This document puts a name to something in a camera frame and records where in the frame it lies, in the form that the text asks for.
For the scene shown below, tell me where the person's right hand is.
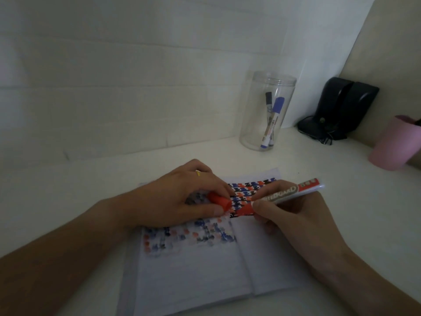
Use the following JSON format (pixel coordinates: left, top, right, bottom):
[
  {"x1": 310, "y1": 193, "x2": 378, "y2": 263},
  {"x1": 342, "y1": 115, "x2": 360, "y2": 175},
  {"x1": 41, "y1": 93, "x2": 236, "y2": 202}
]
[{"x1": 251, "y1": 180, "x2": 350, "y2": 274}]

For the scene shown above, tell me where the person's left hand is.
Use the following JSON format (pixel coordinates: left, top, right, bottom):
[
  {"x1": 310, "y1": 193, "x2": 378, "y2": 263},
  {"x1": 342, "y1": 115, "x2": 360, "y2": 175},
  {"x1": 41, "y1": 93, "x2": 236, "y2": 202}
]
[{"x1": 129, "y1": 159, "x2": 236, "y2": 229}]

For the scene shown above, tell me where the red marker cap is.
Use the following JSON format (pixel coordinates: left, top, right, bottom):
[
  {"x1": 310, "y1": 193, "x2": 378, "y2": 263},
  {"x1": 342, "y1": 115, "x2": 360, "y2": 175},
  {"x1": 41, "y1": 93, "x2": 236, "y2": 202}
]
[{"x1": 207, "y1": 192, "x2": 233, "y2": 213}]

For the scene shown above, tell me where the red whiteboard marker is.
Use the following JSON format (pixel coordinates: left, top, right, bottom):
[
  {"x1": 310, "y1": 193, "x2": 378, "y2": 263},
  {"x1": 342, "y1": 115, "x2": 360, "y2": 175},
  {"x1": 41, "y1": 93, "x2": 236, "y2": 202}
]
[{"x1": 237, "y1": 178, "x2": 326, "y2": 217}]

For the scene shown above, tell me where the person's left forearm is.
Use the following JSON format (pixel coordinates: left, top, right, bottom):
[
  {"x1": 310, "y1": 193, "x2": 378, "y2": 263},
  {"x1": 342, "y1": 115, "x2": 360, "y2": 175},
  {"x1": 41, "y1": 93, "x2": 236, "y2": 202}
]
[{"x1": 0, "y1": 197, "x2": 133, "y2": 316}]

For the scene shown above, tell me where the person's right forearm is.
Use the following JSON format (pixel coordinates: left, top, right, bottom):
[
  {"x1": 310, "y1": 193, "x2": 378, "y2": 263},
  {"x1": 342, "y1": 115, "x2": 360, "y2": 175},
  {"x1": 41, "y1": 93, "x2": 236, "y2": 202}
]
[{"x1": 309, "y1": 246, "x2": 421, "y2": 316}]

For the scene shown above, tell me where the open lined notebook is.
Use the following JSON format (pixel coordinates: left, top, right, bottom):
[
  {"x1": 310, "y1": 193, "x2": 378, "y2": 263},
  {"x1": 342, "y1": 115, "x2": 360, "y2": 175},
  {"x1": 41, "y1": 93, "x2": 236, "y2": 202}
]
[{"x1": 117, "y1": 168, "x2": 317, "y2": 316}]

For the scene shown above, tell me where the blue whiteboard marker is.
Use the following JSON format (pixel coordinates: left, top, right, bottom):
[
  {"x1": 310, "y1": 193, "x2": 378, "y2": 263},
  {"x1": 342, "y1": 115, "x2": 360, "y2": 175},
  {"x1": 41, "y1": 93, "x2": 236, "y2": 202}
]
[{"x1": 260, "y1": 97, "x2": 285, "y2": 151}]

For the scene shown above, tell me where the clear plastic jar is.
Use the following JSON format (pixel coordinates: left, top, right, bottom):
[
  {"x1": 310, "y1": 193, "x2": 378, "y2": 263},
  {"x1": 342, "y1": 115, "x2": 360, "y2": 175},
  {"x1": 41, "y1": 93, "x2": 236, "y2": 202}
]
[{"x1": 239, "y1": 71, "x2": 297, "y2": 152}]

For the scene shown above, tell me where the black whiteboard marker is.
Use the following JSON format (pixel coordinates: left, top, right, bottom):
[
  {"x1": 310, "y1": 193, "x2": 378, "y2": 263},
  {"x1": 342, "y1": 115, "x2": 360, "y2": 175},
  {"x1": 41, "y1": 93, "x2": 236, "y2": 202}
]
[{"x1": 265, "y1": 92, "x2": 276, "y2": 147}]

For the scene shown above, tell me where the pink cup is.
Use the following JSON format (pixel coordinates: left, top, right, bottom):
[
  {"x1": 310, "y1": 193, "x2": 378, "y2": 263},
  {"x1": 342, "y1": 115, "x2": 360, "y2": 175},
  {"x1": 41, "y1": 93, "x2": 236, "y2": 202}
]
[{"x1": 368, "y1": 115, "x2": 421, "y2": 171}]

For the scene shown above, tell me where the black cable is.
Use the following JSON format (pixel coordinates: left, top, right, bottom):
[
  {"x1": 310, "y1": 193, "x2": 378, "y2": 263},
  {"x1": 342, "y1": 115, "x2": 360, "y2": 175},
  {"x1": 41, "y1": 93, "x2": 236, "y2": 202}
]
[{"x1": 297, "y1": 115, "x2": 348, "y2": 146}]

